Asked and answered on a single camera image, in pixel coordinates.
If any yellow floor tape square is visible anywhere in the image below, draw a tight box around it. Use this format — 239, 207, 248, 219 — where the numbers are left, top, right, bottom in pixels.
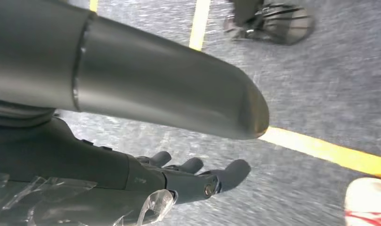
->
89, 0, 381, 182

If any person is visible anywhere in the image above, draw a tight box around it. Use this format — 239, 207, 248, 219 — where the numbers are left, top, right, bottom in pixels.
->
344, 177, 381, 226

